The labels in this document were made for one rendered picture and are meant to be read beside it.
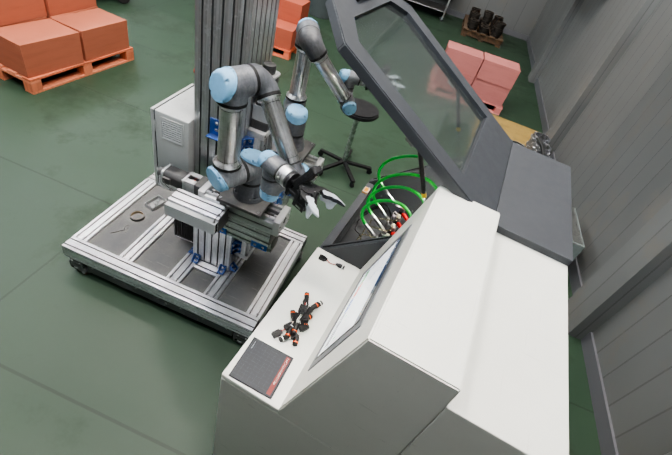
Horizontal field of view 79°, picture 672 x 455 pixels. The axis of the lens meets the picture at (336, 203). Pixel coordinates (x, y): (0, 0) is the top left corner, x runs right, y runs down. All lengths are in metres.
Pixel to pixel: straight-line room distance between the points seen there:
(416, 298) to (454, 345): 0.14
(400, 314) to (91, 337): 2.07
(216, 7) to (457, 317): 1.41
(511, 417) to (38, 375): 2.28
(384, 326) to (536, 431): 0.41
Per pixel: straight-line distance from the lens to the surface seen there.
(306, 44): 2.05
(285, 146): 1.58
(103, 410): 2.56
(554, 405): 1.20
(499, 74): 6.34
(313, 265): 1.78
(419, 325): 1.01
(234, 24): 1.78
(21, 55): 4.69
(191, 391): 2.53
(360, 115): 3.57
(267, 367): 1.50
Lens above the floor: 2.32
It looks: 40 degrees down
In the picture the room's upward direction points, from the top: 17 degrees clockwise
